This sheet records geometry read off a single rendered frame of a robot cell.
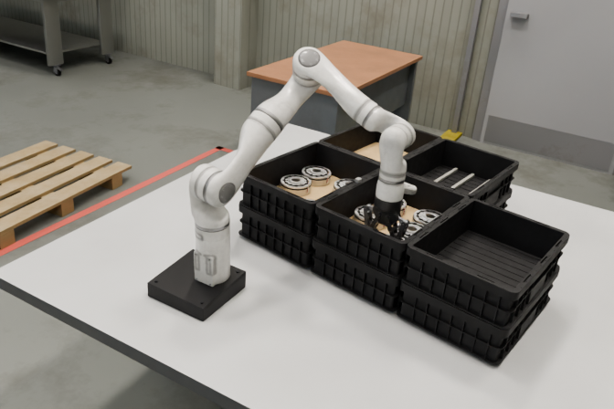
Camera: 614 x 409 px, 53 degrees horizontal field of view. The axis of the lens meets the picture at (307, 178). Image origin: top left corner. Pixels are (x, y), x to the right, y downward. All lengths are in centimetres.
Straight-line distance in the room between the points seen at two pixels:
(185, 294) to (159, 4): 519
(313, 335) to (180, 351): 34
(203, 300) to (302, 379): 34
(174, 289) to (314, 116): 218
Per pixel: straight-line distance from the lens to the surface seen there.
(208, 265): 165
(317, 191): 203
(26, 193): 374
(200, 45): 637
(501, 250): 187
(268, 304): 171
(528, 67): 494
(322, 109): 364
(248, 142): 156
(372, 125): 159
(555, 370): 171
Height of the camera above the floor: 173
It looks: 25 degrees down
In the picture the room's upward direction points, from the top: 5 degrees clockwise
